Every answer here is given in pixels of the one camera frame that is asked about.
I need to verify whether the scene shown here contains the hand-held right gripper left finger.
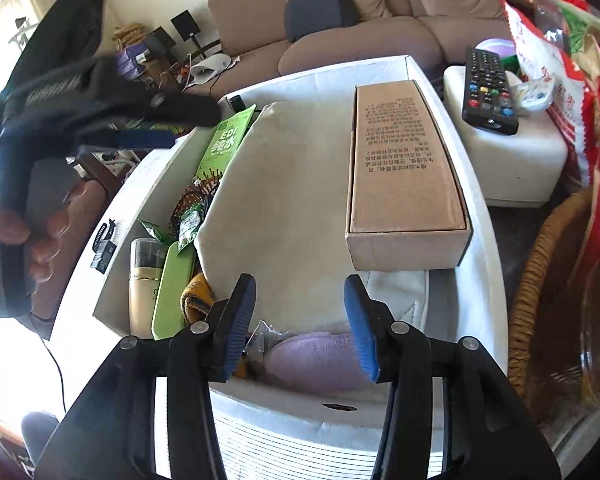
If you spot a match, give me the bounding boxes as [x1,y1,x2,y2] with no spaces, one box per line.
[34,273,257,480]

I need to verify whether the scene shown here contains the off-white canvas bag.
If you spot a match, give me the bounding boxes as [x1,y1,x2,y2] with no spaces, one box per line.
[195,101,433,346]

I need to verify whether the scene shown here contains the brown cardboard box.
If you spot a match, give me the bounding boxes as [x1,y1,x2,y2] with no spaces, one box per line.
[345,80,474,272]

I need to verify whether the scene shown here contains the green wet wipe packet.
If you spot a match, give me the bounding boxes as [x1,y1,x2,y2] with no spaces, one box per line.
[194,105,257,181]

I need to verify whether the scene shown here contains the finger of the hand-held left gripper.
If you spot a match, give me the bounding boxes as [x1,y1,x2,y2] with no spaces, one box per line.
[87,57,222,128]
[77,129,175,153]

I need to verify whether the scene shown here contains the dark blue cushion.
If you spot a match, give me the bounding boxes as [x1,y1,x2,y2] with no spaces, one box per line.
[285,0,359,44]

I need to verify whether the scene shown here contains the white curved object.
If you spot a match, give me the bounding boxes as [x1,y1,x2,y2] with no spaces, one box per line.
[189,54,232,86]

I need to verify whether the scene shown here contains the white square stool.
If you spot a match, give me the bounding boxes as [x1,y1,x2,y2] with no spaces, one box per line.
[442,62,569,208]

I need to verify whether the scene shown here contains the black wristband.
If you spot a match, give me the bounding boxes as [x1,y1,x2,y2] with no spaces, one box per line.
[95,217,119,248]

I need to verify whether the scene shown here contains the wicker basket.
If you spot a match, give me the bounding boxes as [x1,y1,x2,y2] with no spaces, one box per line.
[507,187,600,413]

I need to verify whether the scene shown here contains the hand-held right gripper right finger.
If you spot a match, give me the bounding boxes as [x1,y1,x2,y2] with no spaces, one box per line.
[343,274,563,480]

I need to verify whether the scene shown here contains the orange cloth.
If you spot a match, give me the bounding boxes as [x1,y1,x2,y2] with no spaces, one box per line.
[180,271,216,329]

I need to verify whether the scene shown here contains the purple boxes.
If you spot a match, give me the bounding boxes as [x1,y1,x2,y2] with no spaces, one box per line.
[115,42,152,77]

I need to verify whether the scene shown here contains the person's left hand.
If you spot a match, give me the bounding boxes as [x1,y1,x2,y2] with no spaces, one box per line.
[0,180,89,283]

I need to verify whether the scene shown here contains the small green packet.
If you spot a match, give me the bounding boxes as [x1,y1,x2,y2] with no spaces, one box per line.
[177,207,204,252]
[139,219,169,244]

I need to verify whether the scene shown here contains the white storage box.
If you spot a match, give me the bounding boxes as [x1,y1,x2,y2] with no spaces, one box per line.
[92,54,510,441]

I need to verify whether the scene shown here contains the green flat case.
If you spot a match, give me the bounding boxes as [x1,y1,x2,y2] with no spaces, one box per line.
[151,241,197,340]

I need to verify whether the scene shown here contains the brown comb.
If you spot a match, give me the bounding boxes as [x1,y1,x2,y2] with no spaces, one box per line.
[172,170,226,226]

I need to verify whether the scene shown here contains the purple sponge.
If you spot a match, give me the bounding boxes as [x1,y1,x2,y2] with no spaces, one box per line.
[247,320,381,396]

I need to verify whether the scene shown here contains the purple bowl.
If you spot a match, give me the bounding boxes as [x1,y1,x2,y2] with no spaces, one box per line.
[477,37,519,62]

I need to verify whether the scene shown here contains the beige bottle with dark cap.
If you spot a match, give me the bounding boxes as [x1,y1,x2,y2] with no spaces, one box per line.
[129,237,170,339]

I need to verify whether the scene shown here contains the black speaker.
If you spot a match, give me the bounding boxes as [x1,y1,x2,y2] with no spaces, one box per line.
[170,10,201,42]

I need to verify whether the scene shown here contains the black remote control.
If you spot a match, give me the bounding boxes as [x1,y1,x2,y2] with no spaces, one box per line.
[461,46,521,136]

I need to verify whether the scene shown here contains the brown sofa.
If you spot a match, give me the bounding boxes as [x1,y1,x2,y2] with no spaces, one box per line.
[207,0,511,79]

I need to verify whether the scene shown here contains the black cable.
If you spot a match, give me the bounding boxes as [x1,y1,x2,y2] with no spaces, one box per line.
[29,310,77,413]

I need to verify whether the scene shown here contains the red and white snack bag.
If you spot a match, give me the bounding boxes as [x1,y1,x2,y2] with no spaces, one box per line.
[500,0,593,186]

